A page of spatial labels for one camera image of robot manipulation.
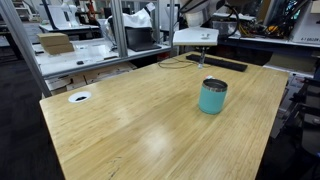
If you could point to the teal thermos mug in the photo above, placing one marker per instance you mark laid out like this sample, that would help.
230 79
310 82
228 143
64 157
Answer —
212 96

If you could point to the black laptop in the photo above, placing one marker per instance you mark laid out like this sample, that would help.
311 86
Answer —
140 39

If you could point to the black computer keyboard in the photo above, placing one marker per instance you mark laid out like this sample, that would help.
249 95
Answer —
219 62

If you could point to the white cloth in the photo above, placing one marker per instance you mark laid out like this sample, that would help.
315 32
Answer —
140 19

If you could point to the cardboard box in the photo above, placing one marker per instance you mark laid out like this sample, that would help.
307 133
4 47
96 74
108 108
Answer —
55 43

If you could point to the white cable grommet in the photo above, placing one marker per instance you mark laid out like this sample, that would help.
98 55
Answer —
79 97

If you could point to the aluminium frame shelf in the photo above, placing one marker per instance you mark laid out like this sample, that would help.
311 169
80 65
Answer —
88 54

